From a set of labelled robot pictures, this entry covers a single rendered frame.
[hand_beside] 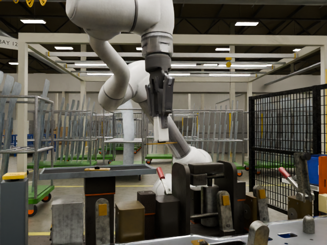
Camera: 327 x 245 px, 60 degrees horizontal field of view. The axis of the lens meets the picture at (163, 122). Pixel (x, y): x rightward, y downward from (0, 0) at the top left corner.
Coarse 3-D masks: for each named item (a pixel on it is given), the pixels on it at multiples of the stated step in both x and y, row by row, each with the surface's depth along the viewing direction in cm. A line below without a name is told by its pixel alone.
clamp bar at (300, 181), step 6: (294, 156) 103; (300, 156) 102; (306, 156) 99; (300, 162) 101; (306, 162) 102; (300, 168) 100; (306, 168) 101; (300, 174) 100; (306, 174) 101; (300, 180) 100; (306, 180) 101; (300, 186) 100; (306, 186) 101; (300, 192) 100; (306, 192) 101
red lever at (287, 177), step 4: (280, 168) 111; (280, 172) 111; (284, 172) 109; (284, 176) 109; (288, 176) 107; (288, 180) 107; (292, 180) 106; (292, 184) 105; (296, 184) 104; (296, 188) 103; (308, 196) 100
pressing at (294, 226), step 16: (272, 224) 89; (288, 224) 90; (320, 224) 90; (144, 240) 76; (160, 240) 77; (176, 240) 77; (192, 240) 77; (208, 240) 77; (224, 240) 77; (240, 240) 77; (272, 240) 77; (288, 240) 77; (304, 240) 77; (320, 240) 77
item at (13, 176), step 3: (6, 174) 89; (9, 174) 89; (12, 174) 88; (15, 174) 88; (18, 174) 88; (21, 174) 89; (24, 174) 89; (3, 177) 86; (6, 177) 86; (9, 177) 86; (12, 177) 86; (15, 177) 86; (18, 177) 87; (21, 177) 87; (24, 177) 89; (12, 180) 88; (15, 180) 88
